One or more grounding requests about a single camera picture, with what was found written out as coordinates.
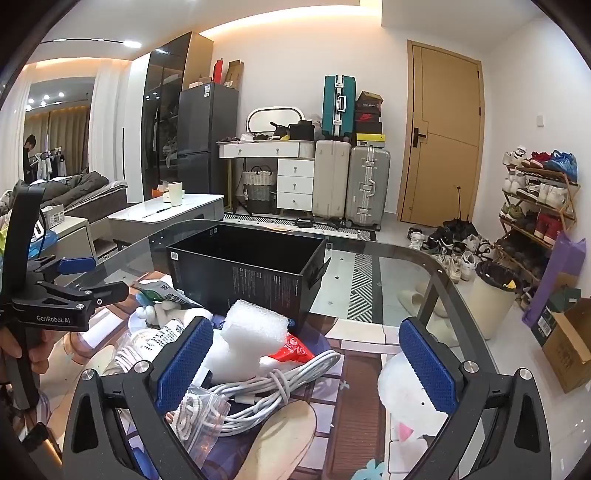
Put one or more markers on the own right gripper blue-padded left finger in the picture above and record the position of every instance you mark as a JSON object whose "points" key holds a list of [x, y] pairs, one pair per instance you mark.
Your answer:
{"points": [[95, 446]]}

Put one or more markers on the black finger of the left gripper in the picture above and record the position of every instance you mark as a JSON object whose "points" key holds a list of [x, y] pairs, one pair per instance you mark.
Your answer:
{"points": [[82, 303]]}

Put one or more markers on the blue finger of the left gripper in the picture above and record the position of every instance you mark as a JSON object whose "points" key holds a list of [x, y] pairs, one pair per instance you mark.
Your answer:
{"points": [[68, 266]]}

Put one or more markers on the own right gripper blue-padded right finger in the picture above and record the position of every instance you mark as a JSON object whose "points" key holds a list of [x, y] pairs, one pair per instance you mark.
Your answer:
{"points": [[516, 444]]}

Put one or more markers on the white foam block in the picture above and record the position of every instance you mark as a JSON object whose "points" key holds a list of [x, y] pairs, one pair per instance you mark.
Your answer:
{"points": [[249, 333]]}

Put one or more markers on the red white balloon glue packet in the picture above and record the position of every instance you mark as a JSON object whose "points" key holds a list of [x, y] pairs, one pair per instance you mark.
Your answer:
{"points": [[293, 350]]}

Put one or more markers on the white medicine sachet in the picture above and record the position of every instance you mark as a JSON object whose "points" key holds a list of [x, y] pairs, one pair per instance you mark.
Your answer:
{"points": [[152, 291]]}

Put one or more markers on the small grey side cabinet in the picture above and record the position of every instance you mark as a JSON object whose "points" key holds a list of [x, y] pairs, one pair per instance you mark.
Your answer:
{"points": [[74, 239]]}

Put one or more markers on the grey sofa with coat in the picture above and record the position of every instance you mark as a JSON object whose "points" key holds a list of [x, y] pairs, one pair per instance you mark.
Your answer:
{"points": [[88, 195]]}

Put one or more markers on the white coffee table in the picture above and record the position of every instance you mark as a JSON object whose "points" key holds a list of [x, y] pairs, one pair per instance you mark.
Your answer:
{"points": [[143, 219]]}

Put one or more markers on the black cardboard box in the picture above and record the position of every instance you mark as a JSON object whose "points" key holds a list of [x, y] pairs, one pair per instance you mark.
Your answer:
{"points": [[226, 262]]}

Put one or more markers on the cardboard box on floor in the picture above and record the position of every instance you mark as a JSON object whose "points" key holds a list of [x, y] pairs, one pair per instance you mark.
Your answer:
{"points": [[565, 340]]}

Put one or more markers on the white cup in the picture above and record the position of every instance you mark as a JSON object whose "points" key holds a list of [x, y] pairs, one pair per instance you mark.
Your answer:
{"points": [[175, 192]]}

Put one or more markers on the white trash bin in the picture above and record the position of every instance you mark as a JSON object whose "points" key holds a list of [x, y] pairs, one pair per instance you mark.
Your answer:
{"points": [[494, 291]]}

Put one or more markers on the beige slippers pair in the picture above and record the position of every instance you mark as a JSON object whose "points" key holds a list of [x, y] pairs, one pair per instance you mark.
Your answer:
{"points": [[412, 301]]}

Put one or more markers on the anime printed desk mat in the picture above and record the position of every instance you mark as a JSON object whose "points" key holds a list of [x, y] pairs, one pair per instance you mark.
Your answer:
{"points": [[356, 435]]}

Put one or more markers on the purple paper bag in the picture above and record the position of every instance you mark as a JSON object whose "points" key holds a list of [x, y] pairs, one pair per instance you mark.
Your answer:
{"points": [[564, 266]]}

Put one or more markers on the pile of shoes on floor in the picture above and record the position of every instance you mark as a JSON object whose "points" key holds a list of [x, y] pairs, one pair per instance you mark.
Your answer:
{"points": [[456, 245]]}

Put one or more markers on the woven basket under table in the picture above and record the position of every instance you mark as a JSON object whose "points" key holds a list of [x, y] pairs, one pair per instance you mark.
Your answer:
{"points": [[257, 186]]}

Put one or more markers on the black refrigerator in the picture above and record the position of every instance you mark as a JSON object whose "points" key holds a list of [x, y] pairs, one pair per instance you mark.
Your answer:
{"points": [[207, 114]]}

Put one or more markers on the white dressing table drawers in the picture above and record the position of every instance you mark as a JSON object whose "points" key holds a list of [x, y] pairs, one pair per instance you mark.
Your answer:
{"points": [[289, 172]]}

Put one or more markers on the oval vanity mirror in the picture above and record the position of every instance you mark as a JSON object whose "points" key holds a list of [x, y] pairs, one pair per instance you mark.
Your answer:
{"points": [[264, 120]]}

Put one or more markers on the black glass cabinet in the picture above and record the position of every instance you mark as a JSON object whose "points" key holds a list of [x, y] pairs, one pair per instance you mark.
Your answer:
{"points": [[164, 81]]}

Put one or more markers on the wooden shoe rack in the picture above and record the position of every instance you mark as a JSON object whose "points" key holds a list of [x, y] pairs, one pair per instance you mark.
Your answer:
{"points": [[539, 190]]}

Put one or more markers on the beige suitcase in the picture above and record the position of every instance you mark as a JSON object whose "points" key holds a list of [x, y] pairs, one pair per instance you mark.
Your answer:
{"points": [[331, 179]]}

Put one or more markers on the silver suitcase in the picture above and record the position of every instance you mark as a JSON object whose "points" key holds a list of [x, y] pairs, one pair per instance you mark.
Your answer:
{"points": [[366, 196]]}

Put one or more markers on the teal suitcase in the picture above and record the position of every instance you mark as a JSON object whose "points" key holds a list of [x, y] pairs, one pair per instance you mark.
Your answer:
{"points": [[338, 106]]}

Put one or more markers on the wooden door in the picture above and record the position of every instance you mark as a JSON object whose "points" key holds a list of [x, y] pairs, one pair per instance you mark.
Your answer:
{"points": [[445, 136]]}

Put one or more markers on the stacked shoe boxes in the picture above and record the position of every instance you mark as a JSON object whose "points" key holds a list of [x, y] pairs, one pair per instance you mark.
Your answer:
{"points": [[369, 128]]}

